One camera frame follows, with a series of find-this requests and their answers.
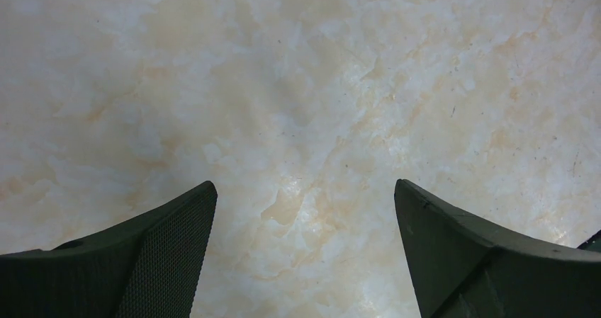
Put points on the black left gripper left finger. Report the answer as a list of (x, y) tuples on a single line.
[(147, 266)]

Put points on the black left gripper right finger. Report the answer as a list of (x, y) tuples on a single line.
[(462, 265)]

